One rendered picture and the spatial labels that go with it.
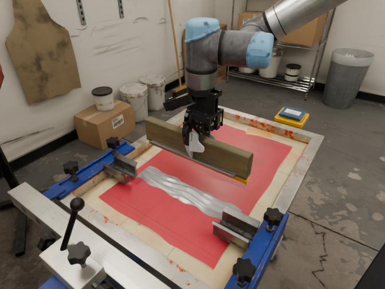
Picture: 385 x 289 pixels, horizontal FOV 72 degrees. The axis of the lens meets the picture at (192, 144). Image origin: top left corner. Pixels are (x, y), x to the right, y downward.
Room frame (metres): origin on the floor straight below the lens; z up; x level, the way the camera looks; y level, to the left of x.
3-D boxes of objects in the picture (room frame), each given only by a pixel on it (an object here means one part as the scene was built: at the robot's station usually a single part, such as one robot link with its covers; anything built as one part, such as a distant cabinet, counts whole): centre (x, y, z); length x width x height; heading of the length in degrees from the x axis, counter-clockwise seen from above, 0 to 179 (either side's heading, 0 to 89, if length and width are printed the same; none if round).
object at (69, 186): (0.67, 0.31, 0.98); 0.30 x 0.05 x 0.07; 146
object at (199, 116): (0.62, -0.03, 1.23); 0.09 x 0.08 x 0.12; 56
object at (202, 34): (0.62, -0.02, 1.39); 0.09 x 0.08 x 0.11; 72
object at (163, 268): (0.71, -0.05, 0.97); 0.79 x 0.58 x 0.04; 146
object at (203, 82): (0.63, -0.02, 1.31); 0.08 x 0.08 x 0.05
